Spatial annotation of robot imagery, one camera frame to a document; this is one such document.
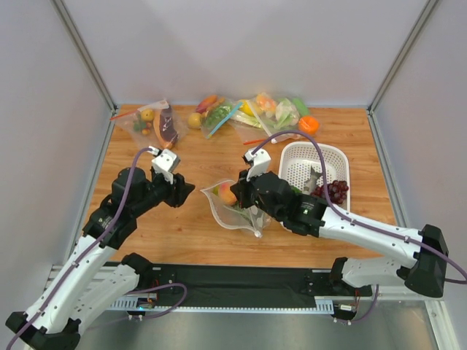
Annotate polka dot zip bag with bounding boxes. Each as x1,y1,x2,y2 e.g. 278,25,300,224
201,179,271,238

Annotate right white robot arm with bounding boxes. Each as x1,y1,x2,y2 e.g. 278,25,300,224
231,171,449,298

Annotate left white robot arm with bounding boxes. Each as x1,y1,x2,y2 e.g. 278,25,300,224
6,168,195,349

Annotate zip bag with meat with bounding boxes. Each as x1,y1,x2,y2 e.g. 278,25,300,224
111,99,188,149

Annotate large zip bag vegetables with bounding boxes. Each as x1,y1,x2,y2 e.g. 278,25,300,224
228,93,312,145

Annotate red apple toy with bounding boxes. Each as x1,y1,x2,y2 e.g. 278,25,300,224
217,182,237,206

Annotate grey fish toy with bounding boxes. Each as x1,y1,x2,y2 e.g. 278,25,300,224
303,167,323,194

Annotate white plastic basket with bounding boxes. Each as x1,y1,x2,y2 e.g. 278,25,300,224
278,141,350,190

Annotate red grapes toy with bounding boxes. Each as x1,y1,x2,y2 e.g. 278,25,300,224
312,180,350,205

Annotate yellow pear toy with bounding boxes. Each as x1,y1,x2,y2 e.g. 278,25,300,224
188,112,202,129

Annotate steak toy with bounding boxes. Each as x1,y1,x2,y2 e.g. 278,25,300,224
153,105,179,149

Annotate orange fruit toy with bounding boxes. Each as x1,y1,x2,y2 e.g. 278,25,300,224
298,115,320,136

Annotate red mango toy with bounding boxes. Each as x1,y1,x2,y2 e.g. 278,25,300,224
196,95,218,114

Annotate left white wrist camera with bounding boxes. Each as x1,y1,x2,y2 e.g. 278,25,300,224
149,147,180,184

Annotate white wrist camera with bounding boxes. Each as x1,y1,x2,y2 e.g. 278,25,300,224
149,147,180,184
243,148,271,181

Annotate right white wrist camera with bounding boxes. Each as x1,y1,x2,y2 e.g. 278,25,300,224
243,148,271,181

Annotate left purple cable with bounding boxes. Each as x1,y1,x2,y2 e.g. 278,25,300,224
7,147,188,350

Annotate purple cable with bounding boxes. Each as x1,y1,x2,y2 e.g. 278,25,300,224
251,131,467,324
7,147,188,350

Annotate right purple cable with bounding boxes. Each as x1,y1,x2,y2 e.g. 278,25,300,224
251,131,467,324

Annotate white slotted cable duct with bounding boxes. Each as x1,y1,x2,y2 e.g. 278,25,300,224
109,295,357,313

